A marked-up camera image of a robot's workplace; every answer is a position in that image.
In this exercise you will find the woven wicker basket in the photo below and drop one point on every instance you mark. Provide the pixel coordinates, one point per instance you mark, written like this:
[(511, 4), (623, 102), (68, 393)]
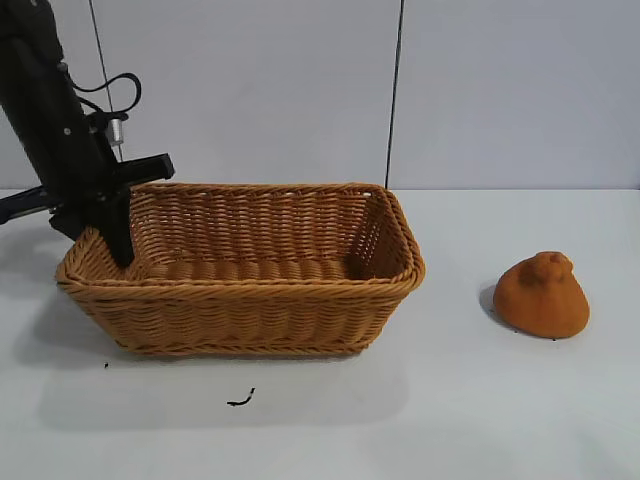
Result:
[(240, 315)]

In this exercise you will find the orange fruit with knob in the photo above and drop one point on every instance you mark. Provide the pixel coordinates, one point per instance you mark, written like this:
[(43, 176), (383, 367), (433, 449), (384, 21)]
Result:
[(542, 305)]

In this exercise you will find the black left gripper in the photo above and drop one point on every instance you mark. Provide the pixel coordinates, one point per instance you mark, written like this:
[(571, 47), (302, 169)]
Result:
[(75, 165)]

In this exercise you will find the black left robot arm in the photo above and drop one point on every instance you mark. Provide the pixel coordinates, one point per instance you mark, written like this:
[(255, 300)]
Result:
[(35, 75)]

